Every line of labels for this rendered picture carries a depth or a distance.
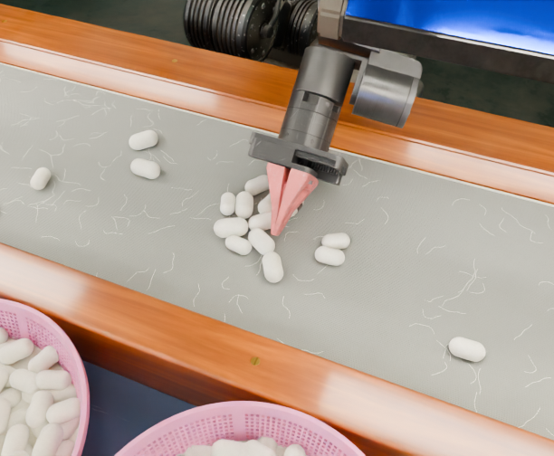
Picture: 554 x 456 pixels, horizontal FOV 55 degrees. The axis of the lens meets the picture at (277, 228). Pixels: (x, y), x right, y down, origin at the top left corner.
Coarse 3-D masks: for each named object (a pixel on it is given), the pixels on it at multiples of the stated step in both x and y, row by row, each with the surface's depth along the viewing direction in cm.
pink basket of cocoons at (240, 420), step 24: (216, 408) 44; (240, 408) 44; (264, 408) 44; (288, 408) 44; (144, 432) 43; (168, 432) 44; (192, 432) 45; (216, 432) 46; (240, 432) 46; (264, 432) 46; (288, 432) 45; (312, 432) 44; (336, 432) 43
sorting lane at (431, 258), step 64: (0, 64) 82; (0, 128) 72; (64, 128) 72; (128, 128) 72; (192, 128) 72; (256, 128) 72; (0, 192) 65; (64, 192) 65; (128, 192) 65; (192, 192) 65; (320, 192) 65; (384, 192) 65; (448, 192) 65; (64, 256) 58; (128, 256) 58; (192, 256) 58; (256, 256) 58; (384, 256) 58; (448, 256) 58; (512, 256) 58; (256, 320) 53; (320, 320) 53; (384, 320) 53; (448, 320) 53; (512, 320) 53; (448, 384) 49; (512, 384) 49
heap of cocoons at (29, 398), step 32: (0, 352) 50; (32, 352) 51; (0, 384) 49; (32, 384) 48; (64, 384) 49; (0, 416) 46; (32, 416) 46; (64, 416) 47; (0, 448) 46; (32, 448) 46; (64, 448) 46
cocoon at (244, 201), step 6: (246, 192) 62; (240, 198) 61; (246, 198) 61; (252, 198) 62; (240, 204) 60; (246, 204) 60; (252, 204) 61; (240, 210) 60; (246, 210) 60; (252, 210) 61; (240, 216) 61; (246, 216) 61
